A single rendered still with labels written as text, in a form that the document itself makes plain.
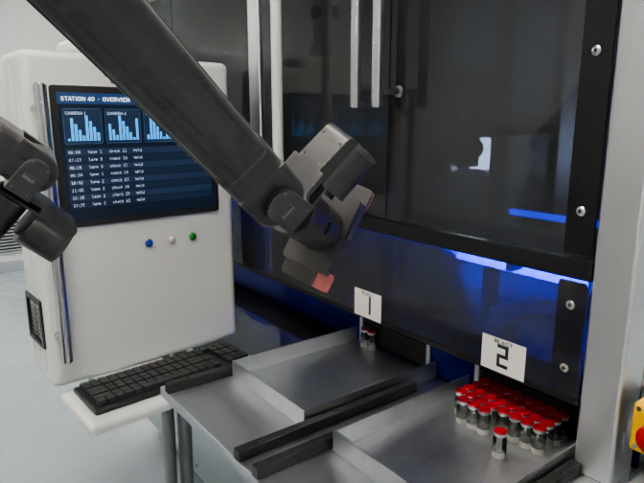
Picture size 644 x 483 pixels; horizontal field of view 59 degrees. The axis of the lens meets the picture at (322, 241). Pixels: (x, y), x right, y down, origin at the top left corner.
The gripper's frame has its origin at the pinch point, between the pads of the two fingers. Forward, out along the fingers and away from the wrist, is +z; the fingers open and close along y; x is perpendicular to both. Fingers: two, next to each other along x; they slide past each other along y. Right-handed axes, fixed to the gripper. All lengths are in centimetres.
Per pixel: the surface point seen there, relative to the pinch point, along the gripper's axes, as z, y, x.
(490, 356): 28.9, -5.6, -23.0
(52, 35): 300, 77, 448
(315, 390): 36.0, -27.1, 4.0
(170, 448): 78, -72, 48
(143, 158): 35, 0, 66
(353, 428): 21.3, -26.4, -8.6
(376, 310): 43.4, -7.7, 1.8
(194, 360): 51, -39, 39
